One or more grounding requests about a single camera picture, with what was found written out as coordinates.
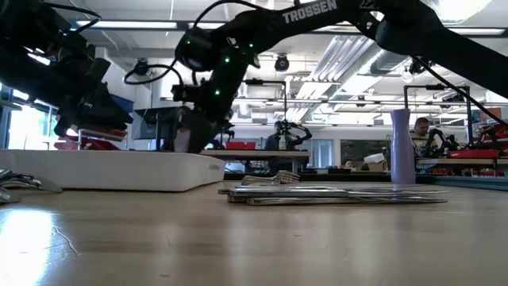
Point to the metal shelf rack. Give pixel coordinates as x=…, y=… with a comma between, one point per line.
x=80, y=142

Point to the blue storage bin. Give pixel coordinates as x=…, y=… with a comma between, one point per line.
x=126, y=104

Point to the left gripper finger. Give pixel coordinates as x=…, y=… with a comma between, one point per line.
x=99, y=123
x=111, y=107

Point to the colourful printed box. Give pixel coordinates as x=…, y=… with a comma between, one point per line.
x=490, y=115

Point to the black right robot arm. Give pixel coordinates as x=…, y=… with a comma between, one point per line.
x=317, y=16

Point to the white box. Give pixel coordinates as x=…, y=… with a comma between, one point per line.
x=375, y=158

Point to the black computer monitor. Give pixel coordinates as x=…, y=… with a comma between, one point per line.
x=148, y=125

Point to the cardboard box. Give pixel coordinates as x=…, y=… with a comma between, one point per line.
x=379, y=167

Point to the red storage bin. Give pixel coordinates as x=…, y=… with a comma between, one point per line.
x=111, y=134
x=91, y=145

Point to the red machine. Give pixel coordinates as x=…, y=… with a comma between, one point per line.
x=496, y=135

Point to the white plastic cutlery tray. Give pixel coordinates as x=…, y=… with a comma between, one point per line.
x=119, y=171

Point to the person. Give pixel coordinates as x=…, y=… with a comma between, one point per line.
x=349, y=163
x=182, y=141
x=420, y=129
x=273, y=141

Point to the silver ventilation duct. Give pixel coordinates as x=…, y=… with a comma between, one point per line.
x=391, y=59

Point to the long ceiling light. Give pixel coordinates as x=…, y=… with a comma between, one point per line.
x=476, y=31
x=131, y=25

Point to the black ceiling camera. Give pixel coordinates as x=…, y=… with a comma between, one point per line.
x=282, y=63
x=141, y=68

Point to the red tray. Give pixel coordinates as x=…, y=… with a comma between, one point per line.
x=472, y=154

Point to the black background robot arm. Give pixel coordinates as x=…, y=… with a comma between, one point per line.
x=434, y=137
x=295, y=137
x=228, y=129

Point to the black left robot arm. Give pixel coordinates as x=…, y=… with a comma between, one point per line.
x=24, y=67

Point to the black ceiling spotlight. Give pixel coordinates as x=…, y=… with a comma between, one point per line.
x=414, y=67

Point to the wooden background table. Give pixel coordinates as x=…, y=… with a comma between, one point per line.
x=456, y=161

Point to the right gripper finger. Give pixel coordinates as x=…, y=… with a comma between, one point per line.
x=190, y=135
x=210, y=135

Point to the lilac vase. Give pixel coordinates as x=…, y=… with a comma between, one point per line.
x=402, y=151

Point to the small red bin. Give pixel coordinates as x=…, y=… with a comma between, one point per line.
x=242, y=145

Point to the silver spoon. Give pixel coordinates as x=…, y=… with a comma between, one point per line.
x=24, y=182
x=8, y=195
x=5, y=172

